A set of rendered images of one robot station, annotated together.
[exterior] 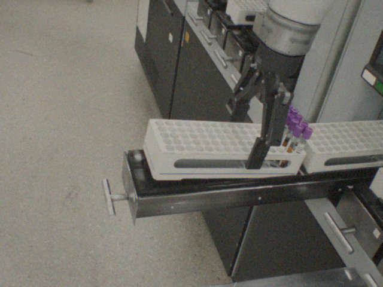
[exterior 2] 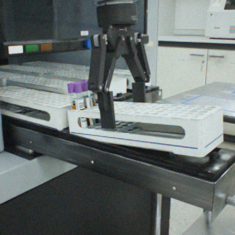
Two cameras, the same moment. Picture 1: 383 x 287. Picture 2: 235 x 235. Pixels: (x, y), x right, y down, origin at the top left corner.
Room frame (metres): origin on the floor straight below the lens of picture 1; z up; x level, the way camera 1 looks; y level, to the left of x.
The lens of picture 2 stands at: (1.07, 0.44, 1.04)
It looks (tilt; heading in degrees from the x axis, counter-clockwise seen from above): 16 degrees down; 239
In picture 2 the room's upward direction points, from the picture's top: straight up
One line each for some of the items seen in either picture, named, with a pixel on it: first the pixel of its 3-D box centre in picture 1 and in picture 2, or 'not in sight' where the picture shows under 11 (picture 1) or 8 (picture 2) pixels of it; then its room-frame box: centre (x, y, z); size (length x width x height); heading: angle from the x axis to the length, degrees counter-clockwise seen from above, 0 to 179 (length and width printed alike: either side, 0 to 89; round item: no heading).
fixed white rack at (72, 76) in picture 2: not in sight; (83, 84); (0.61, -0.58, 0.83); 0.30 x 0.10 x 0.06; 113
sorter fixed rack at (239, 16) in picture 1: (271, 14); not in sight; (1.54, -0.19, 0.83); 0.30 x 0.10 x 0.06; 113
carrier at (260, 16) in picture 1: (264, 28); not in sight; (1.36, -0.15, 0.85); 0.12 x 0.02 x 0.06; 24
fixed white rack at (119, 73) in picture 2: not in sight; (110, 78); (0.46, -0.64, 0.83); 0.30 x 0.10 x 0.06; 113
